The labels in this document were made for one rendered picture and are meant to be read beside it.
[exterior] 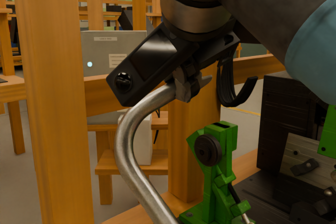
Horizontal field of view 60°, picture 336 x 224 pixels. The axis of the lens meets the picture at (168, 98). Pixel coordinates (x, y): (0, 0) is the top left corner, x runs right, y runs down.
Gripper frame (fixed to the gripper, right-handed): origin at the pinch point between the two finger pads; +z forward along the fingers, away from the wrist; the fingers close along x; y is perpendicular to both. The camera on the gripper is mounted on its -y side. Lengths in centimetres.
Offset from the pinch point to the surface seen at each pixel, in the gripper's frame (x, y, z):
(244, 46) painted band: 301, 545, 893
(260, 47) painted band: 256, 568, 856
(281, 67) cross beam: 6, 63, 68
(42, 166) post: 5.0, -27.6, 16.1
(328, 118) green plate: -19, 37, 28
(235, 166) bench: -17, 20, 67
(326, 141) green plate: -24, 34, 30
